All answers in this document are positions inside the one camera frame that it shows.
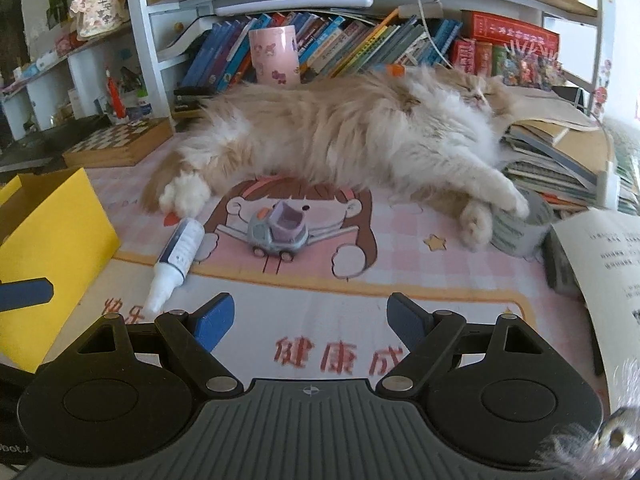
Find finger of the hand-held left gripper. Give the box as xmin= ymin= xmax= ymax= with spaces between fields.
xmin=0 ymin=277 xmax=55 ymax=313

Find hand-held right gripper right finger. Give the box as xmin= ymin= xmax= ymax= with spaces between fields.
xmin=376 ymin=291 xmax=551 ymax=397

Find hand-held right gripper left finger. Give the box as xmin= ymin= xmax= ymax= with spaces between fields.
xmin=75 ymin=291 xmax=244 ymax=397

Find yellow cardboard box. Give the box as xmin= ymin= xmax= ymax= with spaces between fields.
xmin=0 ymin=167 xmax=122 ymax=373

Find grey purple toy car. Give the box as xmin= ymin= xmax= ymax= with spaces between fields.
xmin=246 ymin=200 xmax=309 ymax=262

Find pink checked cloth desktop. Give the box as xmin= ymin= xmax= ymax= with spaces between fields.
xmin=0 ymin=125 xmax=616 ymax=401

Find grey tape roll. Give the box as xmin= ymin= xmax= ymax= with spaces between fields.
xmin=490 ymin=190 xmax=555 ymax=258

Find dark grey case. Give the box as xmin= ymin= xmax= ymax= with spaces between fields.
xmin=544 ymin=230 xmax=583 ymax=293

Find wooden chessboard box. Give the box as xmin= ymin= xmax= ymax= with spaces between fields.
xmin=62 ymin=117 xmax=173 ymax=168

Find fluffy orange white cat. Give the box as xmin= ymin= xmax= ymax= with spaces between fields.
xmin=140 ymin=66 xmax=531 ymax=251

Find white paper sheets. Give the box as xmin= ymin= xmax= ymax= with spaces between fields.
xmin=550 ymin=207 xmax=640 ymax=396

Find stack of notebooks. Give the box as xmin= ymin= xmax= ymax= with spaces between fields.
xmin=500 ymin=87 xmax=621 ymax=211

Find red white bottle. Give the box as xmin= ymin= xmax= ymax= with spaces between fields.
xmin=104 ymin=66 xmax=121 ymax=121

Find white jar green label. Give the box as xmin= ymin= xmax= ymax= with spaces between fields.
xmin=131 ymin=87 xmax=153 ymax=121

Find white side shelf unit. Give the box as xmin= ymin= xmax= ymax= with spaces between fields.
xmin=0 ymin=20 xmax=151 ymax=141

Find row of blue books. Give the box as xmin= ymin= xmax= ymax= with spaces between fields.
xmin=177 ymin=7 xmax=463 ymax=96

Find pink printed cup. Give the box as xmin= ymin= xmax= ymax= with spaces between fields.
xmin=248 ymin=25 xmax=302 ymax=86

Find colourful printed box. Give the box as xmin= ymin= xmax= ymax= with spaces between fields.
xmin=502 ymin=42 xmax=566 ymax=86

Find pink doll figure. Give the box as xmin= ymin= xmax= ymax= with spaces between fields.
xmin=70 ymin=0 xmax=128 ymax=39

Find red boxed book set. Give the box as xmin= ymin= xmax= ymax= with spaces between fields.
xmin=460 ymin=10 xmax=560 ymax=56

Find white bookshelf frame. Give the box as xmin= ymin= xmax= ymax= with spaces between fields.
xmin=122 ymin=0 xmax=616 ymax=131

